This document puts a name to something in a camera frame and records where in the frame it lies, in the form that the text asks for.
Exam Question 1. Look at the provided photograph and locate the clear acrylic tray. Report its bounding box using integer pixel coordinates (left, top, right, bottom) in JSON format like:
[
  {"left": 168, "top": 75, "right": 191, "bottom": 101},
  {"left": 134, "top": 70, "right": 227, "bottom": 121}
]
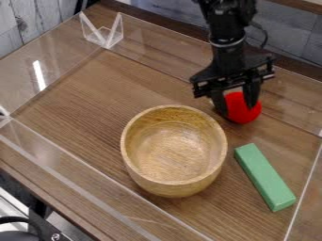
[{"left": 0, "top": 8, "right": 322, "bottom": 241}]

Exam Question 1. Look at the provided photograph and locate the light wooden bowl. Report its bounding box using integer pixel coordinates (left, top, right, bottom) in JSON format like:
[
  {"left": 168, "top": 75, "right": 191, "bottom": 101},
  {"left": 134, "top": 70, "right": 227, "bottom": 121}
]
[{"left": 119, "top": 104, "right": 227, "bottom": 198}]

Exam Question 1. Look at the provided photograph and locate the clear acrylic corner bracket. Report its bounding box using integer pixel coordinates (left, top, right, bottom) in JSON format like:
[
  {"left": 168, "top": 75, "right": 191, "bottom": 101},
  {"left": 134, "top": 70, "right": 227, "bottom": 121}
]
[{"left": 79, "top": 12, "right": 123, "bottom": 49}]

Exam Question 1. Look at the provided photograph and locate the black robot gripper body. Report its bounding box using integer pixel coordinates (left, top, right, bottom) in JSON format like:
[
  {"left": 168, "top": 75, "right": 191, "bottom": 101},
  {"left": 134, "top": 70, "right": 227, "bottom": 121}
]
[{"left": 190, "top": 42, "right": 275, "bottom": 98}]

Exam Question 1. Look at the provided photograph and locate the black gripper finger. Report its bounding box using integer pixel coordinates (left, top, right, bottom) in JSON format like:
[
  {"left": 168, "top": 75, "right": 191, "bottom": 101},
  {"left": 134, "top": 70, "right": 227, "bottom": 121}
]
[
  {"left": 243, "top": 78, "right": 262, "bottom": 109},
  {"left": 210, "top": 89, "right": 227, "bottom": 117}
]

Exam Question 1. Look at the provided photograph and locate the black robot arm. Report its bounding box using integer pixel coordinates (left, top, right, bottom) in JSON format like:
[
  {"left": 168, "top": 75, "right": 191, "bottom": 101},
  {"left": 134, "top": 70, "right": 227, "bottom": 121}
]
[{"left": 190, "top": 0, "right": 275, "bottom": 118}]

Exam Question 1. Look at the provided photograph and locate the green rectangular block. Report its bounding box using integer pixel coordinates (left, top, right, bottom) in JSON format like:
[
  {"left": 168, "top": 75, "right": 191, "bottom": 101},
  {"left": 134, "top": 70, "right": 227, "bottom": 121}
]
[{"left": 234, "top": 143, "right": 297, "bottom": 212}]

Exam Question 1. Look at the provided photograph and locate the red plush strawberry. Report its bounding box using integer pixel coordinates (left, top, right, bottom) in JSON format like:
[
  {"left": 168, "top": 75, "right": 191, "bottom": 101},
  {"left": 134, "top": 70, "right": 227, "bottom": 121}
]
[{"left": 226, "top": 91, "right": 262, "bottom": 124}]

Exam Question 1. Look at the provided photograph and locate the black metal stand base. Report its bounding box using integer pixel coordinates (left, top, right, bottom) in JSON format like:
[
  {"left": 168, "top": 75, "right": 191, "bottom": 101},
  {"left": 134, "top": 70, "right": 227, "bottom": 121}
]
[{"left": 0, "top": 206, "right": 75, "bottom": 241}]

